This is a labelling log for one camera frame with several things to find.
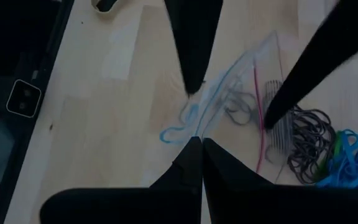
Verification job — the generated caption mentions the green rubber bands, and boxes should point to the green rubber bands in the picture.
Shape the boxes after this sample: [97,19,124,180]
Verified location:
[314,130,344,183]

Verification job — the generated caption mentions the dark rubber bands pile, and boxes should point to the dark rubber bands pile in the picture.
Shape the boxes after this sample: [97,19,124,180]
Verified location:
[286,105,337,185]

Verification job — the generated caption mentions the black table-level camera box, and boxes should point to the black table-level camera box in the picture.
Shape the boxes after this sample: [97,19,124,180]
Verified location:
[6,78,42,119]

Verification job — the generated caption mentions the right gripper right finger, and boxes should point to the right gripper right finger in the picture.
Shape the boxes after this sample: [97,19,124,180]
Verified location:
[203,138,358,224]

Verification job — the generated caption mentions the blue rubber bands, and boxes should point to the blue rubber bands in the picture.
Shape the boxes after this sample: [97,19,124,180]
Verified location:
[314,129,358,189]

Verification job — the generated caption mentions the clear zip bag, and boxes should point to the clear zip bag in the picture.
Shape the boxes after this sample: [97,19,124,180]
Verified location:
[178,29,295,185]

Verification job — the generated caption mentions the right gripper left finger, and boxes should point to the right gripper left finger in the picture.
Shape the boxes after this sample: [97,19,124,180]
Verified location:
[39,136,203,224]

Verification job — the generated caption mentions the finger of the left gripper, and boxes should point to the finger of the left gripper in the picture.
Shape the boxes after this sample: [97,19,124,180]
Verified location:
[264,0,358,130]
[165,0,223,95]

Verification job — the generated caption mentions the loose dark rubber bands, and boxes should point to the loose dark rubber bands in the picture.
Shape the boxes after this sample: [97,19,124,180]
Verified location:
[224,86,262,126]

